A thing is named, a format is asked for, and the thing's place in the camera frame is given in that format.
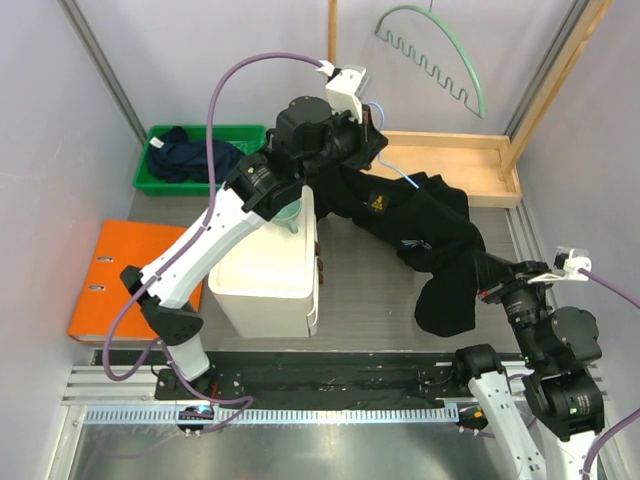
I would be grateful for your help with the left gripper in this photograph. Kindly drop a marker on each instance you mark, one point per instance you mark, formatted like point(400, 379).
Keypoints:
point(368, 139)

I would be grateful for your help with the wooden clothes rack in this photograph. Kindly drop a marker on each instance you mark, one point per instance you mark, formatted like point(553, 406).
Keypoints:
point(463, 84)

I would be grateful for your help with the white cable duct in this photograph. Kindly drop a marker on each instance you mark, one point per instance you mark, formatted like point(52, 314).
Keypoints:
point(184, 415)

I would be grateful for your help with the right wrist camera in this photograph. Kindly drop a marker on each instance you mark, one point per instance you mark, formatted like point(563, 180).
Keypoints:
point(568, 266)

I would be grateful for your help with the white drawer box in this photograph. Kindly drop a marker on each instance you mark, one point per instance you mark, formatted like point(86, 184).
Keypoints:
point(268, 284)

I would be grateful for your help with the black t shirt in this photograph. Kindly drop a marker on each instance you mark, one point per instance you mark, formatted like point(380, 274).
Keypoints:
point(428, 224)

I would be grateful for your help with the navy blue t shirt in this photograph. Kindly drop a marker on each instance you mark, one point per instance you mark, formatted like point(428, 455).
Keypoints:
point(175, 157)

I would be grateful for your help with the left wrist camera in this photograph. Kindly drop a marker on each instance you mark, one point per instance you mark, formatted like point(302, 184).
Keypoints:
point(345, 87)

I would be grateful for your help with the green mug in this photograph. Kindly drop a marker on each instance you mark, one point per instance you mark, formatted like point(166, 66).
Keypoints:
point(287, 216)

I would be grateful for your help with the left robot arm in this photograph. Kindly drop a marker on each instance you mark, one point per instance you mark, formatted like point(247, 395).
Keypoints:
point(309, 139)

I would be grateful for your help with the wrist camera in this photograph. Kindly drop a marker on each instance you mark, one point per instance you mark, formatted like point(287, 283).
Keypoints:
point(345, 87)
point(568, 266)

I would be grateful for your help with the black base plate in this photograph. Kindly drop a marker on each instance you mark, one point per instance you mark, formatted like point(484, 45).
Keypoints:
point(281, 380)

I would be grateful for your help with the orange binder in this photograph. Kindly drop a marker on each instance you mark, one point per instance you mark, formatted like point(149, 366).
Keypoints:
point(103, 295)

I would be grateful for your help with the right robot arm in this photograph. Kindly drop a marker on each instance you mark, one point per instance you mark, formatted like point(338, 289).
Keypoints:
point(558, 346)

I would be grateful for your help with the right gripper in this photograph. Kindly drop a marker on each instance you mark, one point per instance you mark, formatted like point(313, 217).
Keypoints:
point(522, 274)

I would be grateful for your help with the green plastic tray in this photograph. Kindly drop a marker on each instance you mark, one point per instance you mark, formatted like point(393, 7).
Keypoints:
point(248, 138)

